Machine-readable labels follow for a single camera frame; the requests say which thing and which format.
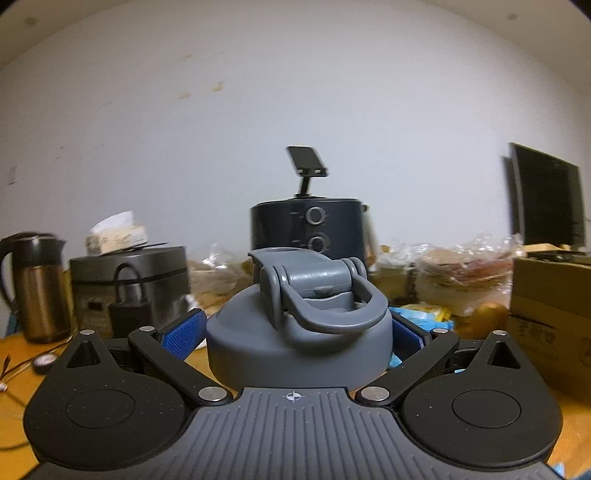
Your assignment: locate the orange fruit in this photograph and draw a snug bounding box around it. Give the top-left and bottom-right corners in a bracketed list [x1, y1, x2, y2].
[471, 302, 509, 340]

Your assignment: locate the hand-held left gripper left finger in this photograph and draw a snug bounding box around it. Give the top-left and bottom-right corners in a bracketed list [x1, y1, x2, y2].
[65, 308, 234, 409]

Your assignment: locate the clear shaker bottle grey lid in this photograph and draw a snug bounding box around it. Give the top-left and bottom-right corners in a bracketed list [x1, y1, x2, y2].
[205, 247, 393, 393]

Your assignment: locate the black phone stand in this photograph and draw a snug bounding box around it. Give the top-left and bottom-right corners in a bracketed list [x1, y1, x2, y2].
[286, 145, 331, 198]

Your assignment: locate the dark blue air fryer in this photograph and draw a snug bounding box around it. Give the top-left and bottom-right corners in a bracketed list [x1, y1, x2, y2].
[249, 198, 372, 278]

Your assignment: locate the black monitor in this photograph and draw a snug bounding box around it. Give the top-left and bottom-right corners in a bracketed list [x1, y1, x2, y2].
[502, 142, 591, 265]

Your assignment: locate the clear bag of bread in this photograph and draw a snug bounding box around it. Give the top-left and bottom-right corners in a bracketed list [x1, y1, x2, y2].
[187, 242, 254, 319]

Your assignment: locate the clear bag of food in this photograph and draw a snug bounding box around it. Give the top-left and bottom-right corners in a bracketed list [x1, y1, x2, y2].
[416, 231, 525, 317]

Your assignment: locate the blue wipes packet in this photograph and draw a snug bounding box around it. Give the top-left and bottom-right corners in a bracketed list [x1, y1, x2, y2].
[390, 302, 453, 333]

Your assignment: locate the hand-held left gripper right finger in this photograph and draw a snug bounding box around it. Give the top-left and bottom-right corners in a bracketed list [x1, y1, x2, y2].
[355, 310, 522, 409]

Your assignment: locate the steel electric kettle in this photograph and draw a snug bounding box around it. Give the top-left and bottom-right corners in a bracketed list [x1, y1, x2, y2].
[0, 232, 77, 344]

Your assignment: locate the black portable air pump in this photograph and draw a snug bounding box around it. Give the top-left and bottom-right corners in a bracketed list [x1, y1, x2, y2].
[108, 263, 151, 337]

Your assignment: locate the white tube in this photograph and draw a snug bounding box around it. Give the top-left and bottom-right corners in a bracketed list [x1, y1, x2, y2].
[362, 203, 379, 264]

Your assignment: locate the dark grey rice cooker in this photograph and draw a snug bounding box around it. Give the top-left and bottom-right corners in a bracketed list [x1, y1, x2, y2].
[69, 246, 191, 340]

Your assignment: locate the soft tissue pack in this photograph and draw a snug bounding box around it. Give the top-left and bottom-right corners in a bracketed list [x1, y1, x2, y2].
[84, 211, 149, 256]

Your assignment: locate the cardboard box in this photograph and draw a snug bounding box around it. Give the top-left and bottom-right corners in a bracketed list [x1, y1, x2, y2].
[505, 256, 591, 402]

